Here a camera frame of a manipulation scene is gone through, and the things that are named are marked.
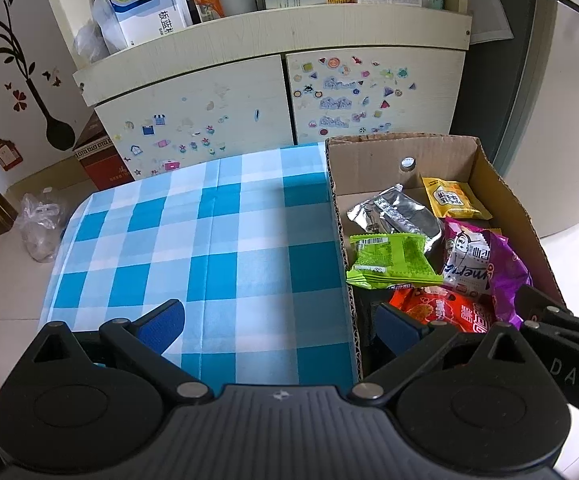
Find silver foil snack packet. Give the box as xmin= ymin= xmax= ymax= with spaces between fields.
xmin=347 ymin=183 xmax=444 ymax=261

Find orange sachet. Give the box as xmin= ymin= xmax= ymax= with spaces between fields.
xmin=191 ymin=0 xmax=220 ymax=23

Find red snack packet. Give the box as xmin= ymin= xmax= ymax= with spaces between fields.
xmin=388 ymin=285 xmax=495 ymax=335

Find blue checkered tablecloth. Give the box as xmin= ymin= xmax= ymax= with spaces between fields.
xmin=40 ymin=142 xmax=360 ymax=391

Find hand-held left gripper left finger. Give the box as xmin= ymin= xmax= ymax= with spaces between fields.
xmin=22 ymin=299 xmax=215 ymax=407

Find green snack packet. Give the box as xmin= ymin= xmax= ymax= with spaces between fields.
xmin=345 ymin=232 xmax=444 ymax=290

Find red house wall sticker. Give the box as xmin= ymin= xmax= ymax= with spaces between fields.
xmin=0 ymin=138 xmax=24 ymax=173

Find small yellow snack packet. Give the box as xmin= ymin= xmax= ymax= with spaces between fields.
xmin=421 ymin=175 xmax=493 ymax=221

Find clear plastic bag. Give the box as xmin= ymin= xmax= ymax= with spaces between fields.
xmin=17 ymin=187 xmax=73 ymax=263

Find cardboard box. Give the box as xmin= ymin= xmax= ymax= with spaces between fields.
xmin=324 ymin=132 xmax=567 ymax=378

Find black vase wall decal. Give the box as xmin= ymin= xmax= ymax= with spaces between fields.
xmin=0 ymin=0 xmax=76 ymax=151

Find blue white medicine box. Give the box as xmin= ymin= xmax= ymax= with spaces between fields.
xmin=104 ymin=0 xmax=194 ymax=48

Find cream sticker-covered cabinet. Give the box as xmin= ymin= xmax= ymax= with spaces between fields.
xmin=34 ymin=0 xmax=473 ymax=183

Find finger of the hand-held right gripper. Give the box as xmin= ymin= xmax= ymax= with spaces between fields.
xmin=514 ymin=284 xmax=579 ymax=345

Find red-brown carton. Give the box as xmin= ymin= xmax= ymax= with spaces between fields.
xmin=73 ymin=110 xmax=136 ymax=192

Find crumpled clear shelf bag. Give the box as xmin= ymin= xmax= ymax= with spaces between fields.
xmin=74 ymin=0 xmax=125 ymax=63

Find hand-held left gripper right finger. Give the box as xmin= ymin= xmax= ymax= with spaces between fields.
xmin=349 ymin=302 xmax=541 ymax=407

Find purple snack packet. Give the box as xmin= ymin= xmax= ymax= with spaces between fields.
xmin=440 ymin=217 xmax=533 ymax=331

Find white hanging paper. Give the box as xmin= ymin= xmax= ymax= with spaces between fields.
xmin=469 ymin=10 xmax=515 ymax=44

